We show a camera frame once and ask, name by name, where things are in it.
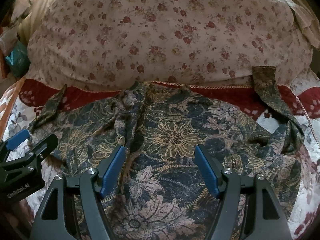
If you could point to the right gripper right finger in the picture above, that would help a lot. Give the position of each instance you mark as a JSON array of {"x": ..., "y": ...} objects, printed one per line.
[{"x": 263, "y": 216}]

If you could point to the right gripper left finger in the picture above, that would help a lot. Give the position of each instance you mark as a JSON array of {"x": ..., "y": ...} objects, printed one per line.
[{"x": 56, "y": 216}]

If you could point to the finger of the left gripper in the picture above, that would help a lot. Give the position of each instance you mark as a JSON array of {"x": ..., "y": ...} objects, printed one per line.
[
  {"x": 12, "y": 143},
  {"x": 37, "y": 152}
]

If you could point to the dark floral patterned garment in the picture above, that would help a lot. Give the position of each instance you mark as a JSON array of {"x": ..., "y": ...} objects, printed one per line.
[{"x": 156, "y": 162}]

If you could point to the red white floral bedspread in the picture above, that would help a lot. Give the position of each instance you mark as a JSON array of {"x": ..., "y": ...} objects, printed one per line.
[{"x": 300, "y": 119}]

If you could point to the teal plastic bag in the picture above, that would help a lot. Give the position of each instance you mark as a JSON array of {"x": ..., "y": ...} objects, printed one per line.
[{"x": 18, "y": 60}]

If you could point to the pink floral pillow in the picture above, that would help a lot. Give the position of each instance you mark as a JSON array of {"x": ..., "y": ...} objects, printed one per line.
[{"x": 110, "y": 44}]

